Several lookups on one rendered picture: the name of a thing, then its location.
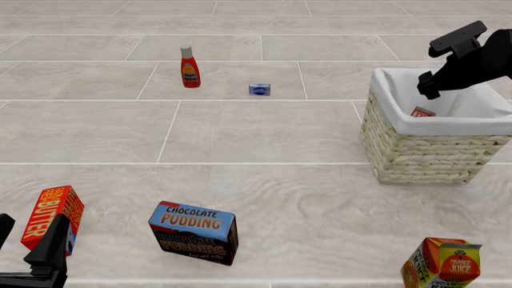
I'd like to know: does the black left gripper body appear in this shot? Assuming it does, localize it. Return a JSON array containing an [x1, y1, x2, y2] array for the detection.
[[0, 264, 69, 288]]

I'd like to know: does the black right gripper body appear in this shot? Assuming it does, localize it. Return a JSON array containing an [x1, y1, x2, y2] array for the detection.
[[444, 46, 490, 91]]

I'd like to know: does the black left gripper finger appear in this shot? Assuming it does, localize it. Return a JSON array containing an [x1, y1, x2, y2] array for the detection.
[[22, 213, 71, 271], [0, 213, 16, 250]]

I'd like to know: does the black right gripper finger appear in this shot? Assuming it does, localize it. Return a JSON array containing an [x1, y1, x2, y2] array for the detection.
[[416, 70, 450, 89], [422, 84, 453, 101]]

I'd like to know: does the red and white milk carton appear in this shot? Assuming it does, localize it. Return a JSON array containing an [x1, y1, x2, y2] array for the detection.
[[410, 106, 438, 118]]

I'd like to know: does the white cloth basket liner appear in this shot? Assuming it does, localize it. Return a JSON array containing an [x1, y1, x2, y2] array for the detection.
[[369, 67, 512, 137]]

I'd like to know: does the woven wicker basket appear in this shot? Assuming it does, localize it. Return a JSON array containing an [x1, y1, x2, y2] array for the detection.
[[360, 67, 512, 185]]

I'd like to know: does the red butter box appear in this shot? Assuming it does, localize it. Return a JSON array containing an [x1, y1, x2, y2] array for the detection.
[[20, 185, 86, 257]]

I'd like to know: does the chocolate pudding box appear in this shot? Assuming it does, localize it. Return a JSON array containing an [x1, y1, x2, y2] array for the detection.
[[147, 200, 240, 267]]

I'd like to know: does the small blue and white box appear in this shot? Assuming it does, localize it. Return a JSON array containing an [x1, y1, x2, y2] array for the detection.
[[248, 83, 272, 97]]

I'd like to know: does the orange juice carton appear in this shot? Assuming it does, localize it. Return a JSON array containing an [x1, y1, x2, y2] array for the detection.
[[400, 237, 483, 288]]

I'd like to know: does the red ketchup bottle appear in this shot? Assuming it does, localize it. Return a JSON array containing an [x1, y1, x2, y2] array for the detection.
[[179, 43, 202, 89]]

